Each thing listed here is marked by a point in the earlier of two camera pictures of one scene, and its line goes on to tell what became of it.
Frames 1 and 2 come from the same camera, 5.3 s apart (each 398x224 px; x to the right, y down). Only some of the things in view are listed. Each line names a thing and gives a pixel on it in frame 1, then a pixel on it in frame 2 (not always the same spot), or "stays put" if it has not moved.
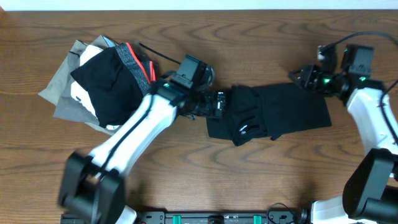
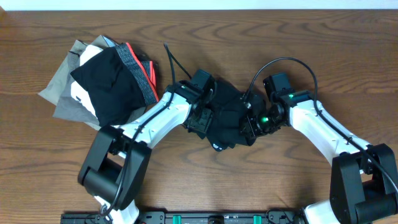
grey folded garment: (57, 89) stays put
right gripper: (306, 80) -> (249, 121)
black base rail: (203, 217) stays put
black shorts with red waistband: (116, 80) stays put
